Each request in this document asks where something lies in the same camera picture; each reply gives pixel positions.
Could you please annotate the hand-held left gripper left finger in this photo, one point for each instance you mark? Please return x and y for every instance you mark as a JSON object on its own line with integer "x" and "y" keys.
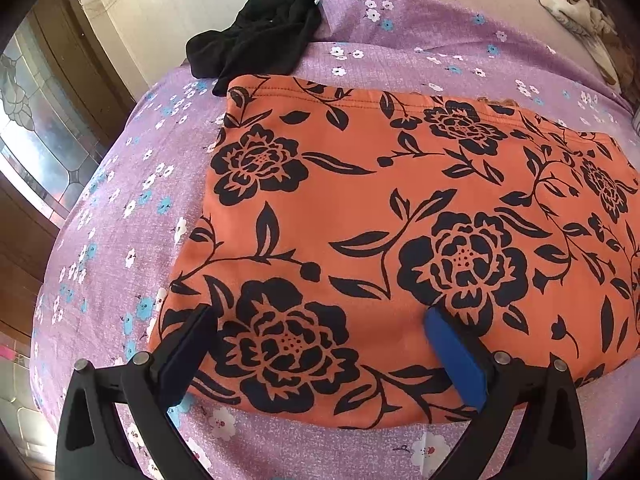
{"x": 182, "y": 355}

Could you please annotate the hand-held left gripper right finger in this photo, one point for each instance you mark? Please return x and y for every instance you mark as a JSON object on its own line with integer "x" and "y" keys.
{"x": 457, "y": 355}

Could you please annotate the orange black floral garment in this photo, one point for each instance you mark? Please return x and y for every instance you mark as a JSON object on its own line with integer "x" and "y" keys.
{"x": 400, "y": 240}

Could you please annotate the purple floral bed sheet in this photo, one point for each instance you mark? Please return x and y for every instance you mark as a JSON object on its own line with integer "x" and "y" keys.
{"x": 100, "y": 240}

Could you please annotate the stained glass door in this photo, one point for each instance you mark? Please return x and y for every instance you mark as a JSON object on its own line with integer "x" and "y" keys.
{"x": 40, "y": 140}

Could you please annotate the beige patterned blanket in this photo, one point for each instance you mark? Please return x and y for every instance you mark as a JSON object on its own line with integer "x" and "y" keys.
{"x": 585, "y": 15}

